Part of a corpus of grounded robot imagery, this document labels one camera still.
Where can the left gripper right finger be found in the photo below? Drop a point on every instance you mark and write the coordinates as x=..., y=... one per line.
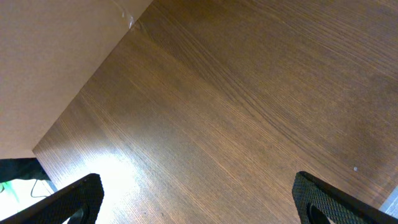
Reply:
x=319, y=202

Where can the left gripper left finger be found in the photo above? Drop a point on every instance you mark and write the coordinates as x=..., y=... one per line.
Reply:
x=78, y=202

